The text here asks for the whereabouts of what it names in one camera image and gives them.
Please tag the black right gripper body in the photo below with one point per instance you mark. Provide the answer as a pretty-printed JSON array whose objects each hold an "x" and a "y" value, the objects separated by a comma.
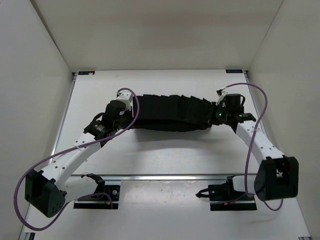
[{"x": 219, "y": 113}]

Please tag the blue left table label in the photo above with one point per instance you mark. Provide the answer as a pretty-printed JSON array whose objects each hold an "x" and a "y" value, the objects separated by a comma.
[{"x": 86, "y": 73}]

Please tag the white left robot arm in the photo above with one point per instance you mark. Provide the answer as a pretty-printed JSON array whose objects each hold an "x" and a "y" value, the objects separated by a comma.
[{"x": 51, "y": 187}]

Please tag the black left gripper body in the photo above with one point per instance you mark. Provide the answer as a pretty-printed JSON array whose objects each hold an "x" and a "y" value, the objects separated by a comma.
[{"x": 124, "y": 121}]

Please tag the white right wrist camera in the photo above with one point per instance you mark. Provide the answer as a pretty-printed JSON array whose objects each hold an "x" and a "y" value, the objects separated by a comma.
[{"x": 221, "y": 95}]

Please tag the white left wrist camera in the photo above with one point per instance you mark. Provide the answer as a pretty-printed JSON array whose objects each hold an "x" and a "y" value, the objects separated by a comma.
[{"x": 125, "y": 97}]

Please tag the blue right table label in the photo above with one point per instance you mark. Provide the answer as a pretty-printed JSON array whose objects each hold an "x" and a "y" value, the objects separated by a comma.
[{"x": 234, "y": 71}]

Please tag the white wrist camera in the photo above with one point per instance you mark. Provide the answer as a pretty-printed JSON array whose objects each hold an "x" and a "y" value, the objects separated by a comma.
[
  {"x": 221, "y": 95},
  {"x": 125, "y": 97}
]

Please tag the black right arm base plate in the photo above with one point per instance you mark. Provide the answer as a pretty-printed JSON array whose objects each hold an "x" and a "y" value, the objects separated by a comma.
[{"x": 223, "y": 197}]

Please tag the black pleated skirt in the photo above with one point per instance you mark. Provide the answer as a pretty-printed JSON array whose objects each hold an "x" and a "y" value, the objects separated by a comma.
[{"x": 174, "y": 113}]

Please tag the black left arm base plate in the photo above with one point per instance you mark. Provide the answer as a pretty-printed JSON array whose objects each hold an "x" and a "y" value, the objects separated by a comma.
[{"x": 100, "y": 202}]

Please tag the blue table label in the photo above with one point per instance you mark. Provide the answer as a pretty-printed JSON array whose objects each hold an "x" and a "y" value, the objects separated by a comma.
[
  {"x": 86, "y": 73},
  {"x": 234, "y": 71}
]

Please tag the aluminium table rail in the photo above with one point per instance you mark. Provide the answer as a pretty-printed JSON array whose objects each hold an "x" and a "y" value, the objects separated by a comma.
[{"x": 166, "y": 177}]

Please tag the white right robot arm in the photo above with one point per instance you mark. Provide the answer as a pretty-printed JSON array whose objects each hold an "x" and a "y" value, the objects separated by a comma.
[{"x": 278, "y": 175}]

